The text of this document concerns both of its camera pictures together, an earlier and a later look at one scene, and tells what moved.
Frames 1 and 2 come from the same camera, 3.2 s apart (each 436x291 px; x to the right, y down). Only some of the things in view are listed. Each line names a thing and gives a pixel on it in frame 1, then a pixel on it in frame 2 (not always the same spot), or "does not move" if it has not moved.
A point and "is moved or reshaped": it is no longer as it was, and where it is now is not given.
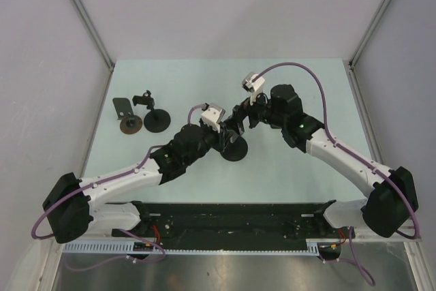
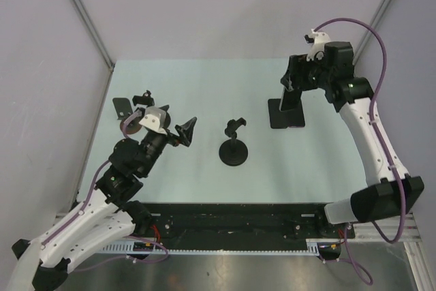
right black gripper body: [260, 112] to [313, 74]
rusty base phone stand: [131, 124] does not move
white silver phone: [232, 135] is moved or reshaped
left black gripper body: [219, 142] to [162, 140]
